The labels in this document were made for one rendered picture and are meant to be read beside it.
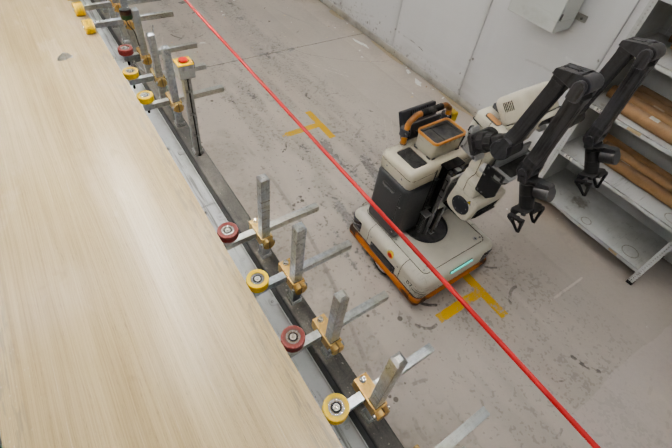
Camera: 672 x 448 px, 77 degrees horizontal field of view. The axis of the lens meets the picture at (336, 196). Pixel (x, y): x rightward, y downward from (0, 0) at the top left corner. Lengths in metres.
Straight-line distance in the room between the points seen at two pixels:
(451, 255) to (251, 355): 1.48
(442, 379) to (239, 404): 1.37
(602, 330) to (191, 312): 2.41
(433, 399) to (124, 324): 1.56
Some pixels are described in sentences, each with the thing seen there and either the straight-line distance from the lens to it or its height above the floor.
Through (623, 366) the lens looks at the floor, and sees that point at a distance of 3.05.
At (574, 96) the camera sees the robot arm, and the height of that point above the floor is 1.57.
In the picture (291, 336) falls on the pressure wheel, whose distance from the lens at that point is 1.43.
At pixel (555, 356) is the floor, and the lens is 2.84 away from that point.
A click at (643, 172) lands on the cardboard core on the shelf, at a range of 3.35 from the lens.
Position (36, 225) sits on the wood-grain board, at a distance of 1.90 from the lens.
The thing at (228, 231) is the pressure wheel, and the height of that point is 0.91.
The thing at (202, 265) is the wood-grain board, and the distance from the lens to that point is 1.60.
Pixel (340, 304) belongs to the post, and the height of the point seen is 1.09.
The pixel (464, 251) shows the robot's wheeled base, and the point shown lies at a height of 0.28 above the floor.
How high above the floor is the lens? 2.21
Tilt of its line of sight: 46 degrees down
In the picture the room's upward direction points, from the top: 9 degrees clockwise
